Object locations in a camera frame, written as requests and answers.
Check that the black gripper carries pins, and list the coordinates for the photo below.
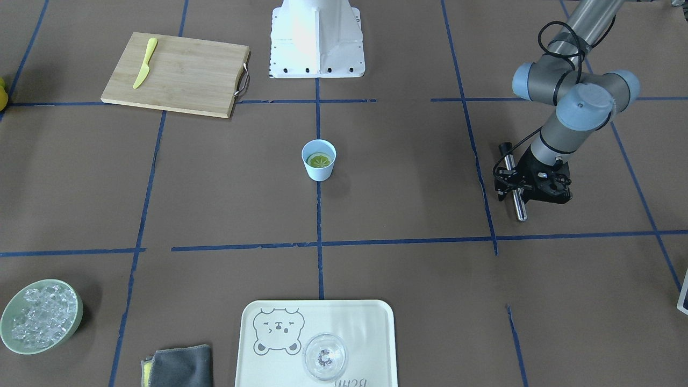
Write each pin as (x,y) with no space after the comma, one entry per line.
(528,163)

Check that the steel muddler black cap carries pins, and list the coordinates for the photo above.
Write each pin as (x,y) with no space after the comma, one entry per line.
(510,164)

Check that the yellow lemon half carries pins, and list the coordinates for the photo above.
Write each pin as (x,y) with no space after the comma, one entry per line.
(319,160)

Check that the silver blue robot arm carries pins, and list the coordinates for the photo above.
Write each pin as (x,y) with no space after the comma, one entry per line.
(583,102)

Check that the light blue cup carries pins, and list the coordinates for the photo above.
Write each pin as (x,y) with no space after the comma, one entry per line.
(318,145)

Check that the white card with blue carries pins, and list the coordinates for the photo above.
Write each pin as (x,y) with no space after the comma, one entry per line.
(682,301)

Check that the clear wine glass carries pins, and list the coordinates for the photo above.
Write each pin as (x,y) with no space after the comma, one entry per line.
(325,357)

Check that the cream bear tray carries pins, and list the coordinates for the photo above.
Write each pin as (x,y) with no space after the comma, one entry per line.
(274,334)

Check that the bamboo cutting board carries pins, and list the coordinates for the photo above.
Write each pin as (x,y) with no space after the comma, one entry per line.
(186,76)

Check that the grey folded cloth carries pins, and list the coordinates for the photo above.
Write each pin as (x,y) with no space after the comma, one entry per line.
(191,366)

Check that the yellow plastic knife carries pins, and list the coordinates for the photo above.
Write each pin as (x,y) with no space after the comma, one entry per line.
(145,68)

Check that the green bowl of ice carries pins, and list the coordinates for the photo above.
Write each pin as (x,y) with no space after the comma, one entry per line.
(40,317)

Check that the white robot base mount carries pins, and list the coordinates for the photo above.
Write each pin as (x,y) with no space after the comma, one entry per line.
(316,39)

